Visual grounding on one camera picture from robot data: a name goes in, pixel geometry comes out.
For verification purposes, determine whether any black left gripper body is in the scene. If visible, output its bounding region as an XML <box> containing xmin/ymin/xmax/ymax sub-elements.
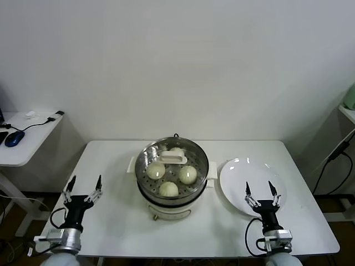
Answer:
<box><xmin>64</xmin><ymin>195</ymin><xmax>94</xmax><ymax>228</ymax></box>

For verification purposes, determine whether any black power adapter cable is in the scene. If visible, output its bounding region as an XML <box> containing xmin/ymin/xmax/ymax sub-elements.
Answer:
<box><xmin>312</xmin><ymin>140</ymin><xmax>352</xmax><ymax>195</ymax></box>

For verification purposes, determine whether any stainless steel steamer basket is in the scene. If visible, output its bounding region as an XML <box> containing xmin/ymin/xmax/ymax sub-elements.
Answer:
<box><xmin>135</xmin><ymin>137</ymin><xmax>209</xmax><ymax>202</ymax></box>

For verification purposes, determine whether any white side table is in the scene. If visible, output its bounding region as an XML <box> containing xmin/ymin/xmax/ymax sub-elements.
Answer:
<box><xmin>337</xmin><ymin>104</ymin><xmax>355</xmax><ymax>125</ymax></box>

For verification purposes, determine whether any white floor cable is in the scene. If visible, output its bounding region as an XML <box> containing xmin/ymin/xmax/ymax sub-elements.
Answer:
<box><xmin>0</xmin><ymin>193</ymin><xmax>50</xmax><ymax>213</ymax></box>

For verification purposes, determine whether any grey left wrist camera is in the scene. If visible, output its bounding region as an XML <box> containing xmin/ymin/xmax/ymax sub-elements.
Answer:
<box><xmin>33</xmin><ymin>228</ymin><xmax>66</xmax><ymax>244</ymax></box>

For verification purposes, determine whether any white side desk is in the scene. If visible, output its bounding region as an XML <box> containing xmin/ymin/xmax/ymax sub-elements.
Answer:
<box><xmin>0</xmin><ymin>110</ymin><xmax>64</xmax><ymax>239</ymax></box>

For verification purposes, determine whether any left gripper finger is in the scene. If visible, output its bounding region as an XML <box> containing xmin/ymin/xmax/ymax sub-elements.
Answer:
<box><xmin>84</xmin><ymin>174</ymin><xmax>103</xmax><ymax>204</ymax></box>
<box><xmin>62</xmin><ymin>175</ymin><xmax>77</xmax><ymax>206</ymax></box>

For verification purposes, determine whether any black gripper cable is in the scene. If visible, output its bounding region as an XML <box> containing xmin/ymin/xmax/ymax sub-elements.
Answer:
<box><xmin>245</xmin><ymin>217</ymin><xmax>267</xmax><ymax>257</ymax></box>
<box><xmin>49</xmin><ymin>207</ymin><xmax>69</xmax><ymax>229</ymax></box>

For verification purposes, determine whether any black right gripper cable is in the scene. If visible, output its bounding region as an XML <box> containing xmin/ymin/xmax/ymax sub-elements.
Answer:
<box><xmin>245</xmin><ymin>217</ymin><xmax>267</xmax><ymax>257</ymax></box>

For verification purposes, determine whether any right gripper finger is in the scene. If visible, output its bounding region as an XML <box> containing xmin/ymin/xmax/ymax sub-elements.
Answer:
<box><xmin>244</xmin><ymin>181</ymin><xmax>261</xmax><ymax>208</ymax></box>
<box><xmin>267</xmin><ymin>181</ymin><xmax>282</xmax><ymax>208</ymax></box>

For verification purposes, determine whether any mint green appliance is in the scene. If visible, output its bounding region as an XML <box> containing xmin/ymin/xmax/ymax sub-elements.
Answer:
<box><xmin>343</xmin><ymin>84</ymin><xmax>355</xmax><ymax>110</ymax></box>

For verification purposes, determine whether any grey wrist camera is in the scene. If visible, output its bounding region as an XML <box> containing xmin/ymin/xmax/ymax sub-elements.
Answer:
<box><xmin>33</xmin><ymin>228</ymin><xmax>66</xmax><ymax>244</ymax></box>
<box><xmin>263</xmin><ymin>229</ymin><xmax>293</xmax><ymax>252</ymax></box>

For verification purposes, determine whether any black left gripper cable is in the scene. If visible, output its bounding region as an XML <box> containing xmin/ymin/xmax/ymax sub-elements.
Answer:
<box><xmin>49</xmin><ymin>207</ymin><xmax>69</xmax><ymax>229</ymax></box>

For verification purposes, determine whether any white round plate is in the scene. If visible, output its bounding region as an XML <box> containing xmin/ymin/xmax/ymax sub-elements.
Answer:
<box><xmin>219</xmin><ymin>157</ymin><xmax>287</xmax><ymax>219</ymax></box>

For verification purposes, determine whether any blue computer mouse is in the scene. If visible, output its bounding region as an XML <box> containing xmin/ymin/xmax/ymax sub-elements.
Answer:
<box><xmin>4</xmin><ymin>130</ymin><xmax>26</xmax><ymax>147</ymax></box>

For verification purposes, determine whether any black desk cable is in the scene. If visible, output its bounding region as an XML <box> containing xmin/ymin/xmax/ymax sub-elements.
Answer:
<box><xmin>0</xmin><ymin>117</ymin><xmax>55</xmax><ymax>132</ymax></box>

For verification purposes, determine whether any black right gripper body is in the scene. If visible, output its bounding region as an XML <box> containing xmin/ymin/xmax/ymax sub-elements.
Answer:
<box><xmin>253</xmin><ymin>199</ymin><xmax>283</xmax><ymax>231</ymax></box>

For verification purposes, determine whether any white electric cooker pot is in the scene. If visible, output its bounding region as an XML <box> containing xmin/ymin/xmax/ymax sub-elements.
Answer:
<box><xmin>127</xmin><ymin>156</ymin><xmax>218</xmax><ymax>222</ymax></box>

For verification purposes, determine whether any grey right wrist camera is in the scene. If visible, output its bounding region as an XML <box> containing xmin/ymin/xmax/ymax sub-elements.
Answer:
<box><xmin>263</xmin><ymin>229</ymin><xmax>293</xmax><ymax>252</ymax></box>

